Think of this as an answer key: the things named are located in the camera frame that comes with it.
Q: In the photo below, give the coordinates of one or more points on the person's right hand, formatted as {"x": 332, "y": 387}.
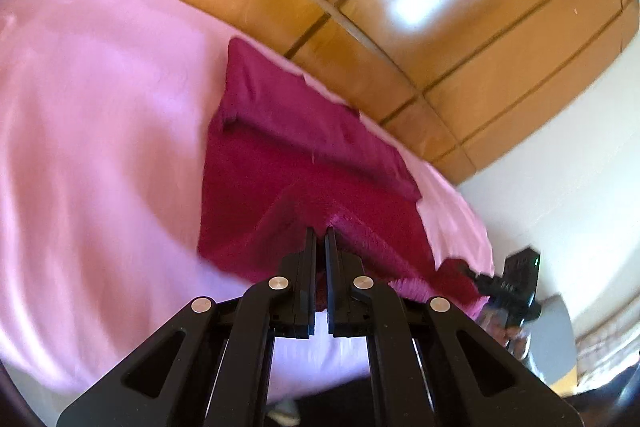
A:
{"x": 517, "y": 343}

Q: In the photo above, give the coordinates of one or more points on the dark red fleece garment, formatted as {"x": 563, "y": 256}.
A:
{"x": 300, "y": 167}

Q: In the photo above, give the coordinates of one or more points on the wooden panelled headboard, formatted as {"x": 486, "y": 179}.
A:
{"x": 400, "y": 82}

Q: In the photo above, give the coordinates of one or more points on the brown patterned rug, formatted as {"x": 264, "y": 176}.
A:
{"x": 607, "y": 347}

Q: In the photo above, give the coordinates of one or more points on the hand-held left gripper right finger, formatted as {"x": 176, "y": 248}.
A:
{"x": 334, "y": 272}

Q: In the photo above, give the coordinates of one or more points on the pink bed sheet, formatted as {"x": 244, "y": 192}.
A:
{"x": 100, "y": 132}

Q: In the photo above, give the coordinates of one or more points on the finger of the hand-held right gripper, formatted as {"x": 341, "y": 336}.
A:
{"x": 481, "y": 281}

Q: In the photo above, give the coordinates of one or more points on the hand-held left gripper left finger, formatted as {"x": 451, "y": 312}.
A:
{"x": 306, "y": 272}

